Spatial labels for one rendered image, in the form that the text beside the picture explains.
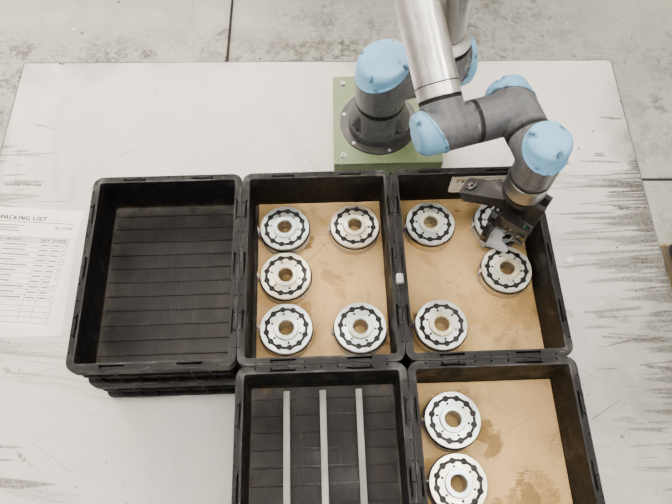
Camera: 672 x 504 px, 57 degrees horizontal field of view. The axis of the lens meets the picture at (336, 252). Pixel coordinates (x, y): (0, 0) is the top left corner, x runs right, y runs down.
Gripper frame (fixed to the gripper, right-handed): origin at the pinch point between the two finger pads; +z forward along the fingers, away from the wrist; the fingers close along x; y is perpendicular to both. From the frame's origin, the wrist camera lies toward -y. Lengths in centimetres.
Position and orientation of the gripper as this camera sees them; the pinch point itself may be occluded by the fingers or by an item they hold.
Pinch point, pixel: (488, 233)
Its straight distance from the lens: 132.2
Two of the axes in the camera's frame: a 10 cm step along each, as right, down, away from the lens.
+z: -0.1, 4.2, 9.1
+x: 6.0, -7.3, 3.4
